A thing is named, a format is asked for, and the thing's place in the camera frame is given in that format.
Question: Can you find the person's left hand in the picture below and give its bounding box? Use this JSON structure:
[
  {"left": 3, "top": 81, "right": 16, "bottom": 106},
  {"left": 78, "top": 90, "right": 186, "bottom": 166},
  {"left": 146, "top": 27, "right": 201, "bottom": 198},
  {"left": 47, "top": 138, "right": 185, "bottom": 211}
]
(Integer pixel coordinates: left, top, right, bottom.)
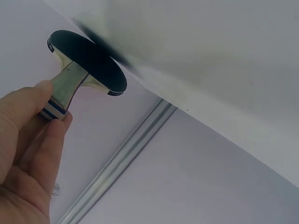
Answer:
[{"left": 0, "top": 80, "right": 73, "bottom": 224}]

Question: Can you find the black table tennis paddle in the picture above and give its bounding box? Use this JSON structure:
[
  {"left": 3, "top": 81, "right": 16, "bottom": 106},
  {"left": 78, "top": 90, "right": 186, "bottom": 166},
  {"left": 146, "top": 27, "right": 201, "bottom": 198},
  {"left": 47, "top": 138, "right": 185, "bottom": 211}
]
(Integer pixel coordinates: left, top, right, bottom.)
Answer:
[{"left": 39, "top": 29, "right": 128, "bottom": 121}]

